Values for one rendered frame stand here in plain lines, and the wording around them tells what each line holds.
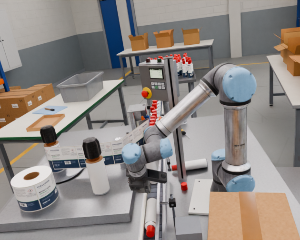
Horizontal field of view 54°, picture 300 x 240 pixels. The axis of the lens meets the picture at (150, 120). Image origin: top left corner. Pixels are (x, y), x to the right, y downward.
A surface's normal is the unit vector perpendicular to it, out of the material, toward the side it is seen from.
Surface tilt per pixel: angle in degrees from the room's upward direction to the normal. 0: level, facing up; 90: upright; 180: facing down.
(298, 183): 0
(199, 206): 0
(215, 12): 90
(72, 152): 90
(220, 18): 90
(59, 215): 0
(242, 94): 82
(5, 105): 90
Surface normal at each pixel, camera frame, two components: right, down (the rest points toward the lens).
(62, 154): -0.16, 0.38
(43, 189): 0.69, 0.17
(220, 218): -0.15, -0.92
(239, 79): 0.11, 0.22
